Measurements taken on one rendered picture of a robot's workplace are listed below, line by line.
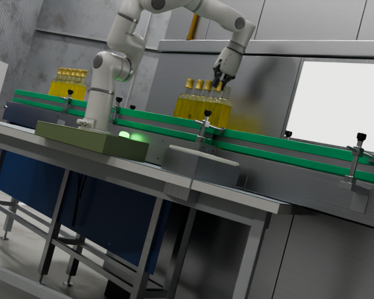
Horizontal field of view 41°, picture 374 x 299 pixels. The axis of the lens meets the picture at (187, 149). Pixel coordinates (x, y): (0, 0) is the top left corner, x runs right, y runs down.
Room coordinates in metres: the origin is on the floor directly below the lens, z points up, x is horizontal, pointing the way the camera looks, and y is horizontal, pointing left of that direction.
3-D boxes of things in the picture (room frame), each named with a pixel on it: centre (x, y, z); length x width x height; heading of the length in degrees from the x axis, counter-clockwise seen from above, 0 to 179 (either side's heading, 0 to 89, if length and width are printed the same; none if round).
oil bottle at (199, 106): (2.15, -0.02, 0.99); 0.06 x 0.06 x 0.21; 44
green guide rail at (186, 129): (2.58, 0.57, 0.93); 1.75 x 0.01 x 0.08; 43
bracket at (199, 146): (1.94, -0.07, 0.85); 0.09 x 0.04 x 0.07; 133
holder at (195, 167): (1.80, -0.09, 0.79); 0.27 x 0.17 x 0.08; 133
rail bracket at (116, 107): (2.33, 0.39, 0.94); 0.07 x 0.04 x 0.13; 133
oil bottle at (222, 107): (2.07, -0.10, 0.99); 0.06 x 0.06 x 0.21; 44
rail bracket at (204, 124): (1.93, -0.06, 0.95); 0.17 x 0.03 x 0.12; 133
